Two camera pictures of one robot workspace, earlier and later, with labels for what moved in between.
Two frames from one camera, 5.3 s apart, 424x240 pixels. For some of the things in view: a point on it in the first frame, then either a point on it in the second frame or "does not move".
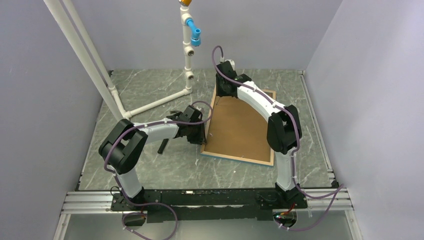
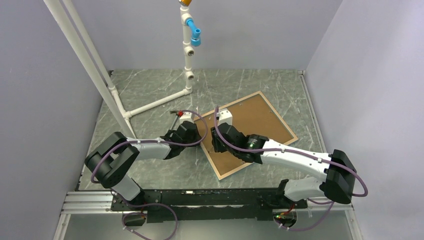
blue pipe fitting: [196, 38] does not move
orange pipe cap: [186, 3] does not move
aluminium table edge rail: [344, 202] does not move
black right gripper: [220, 92] -> [218, 148]
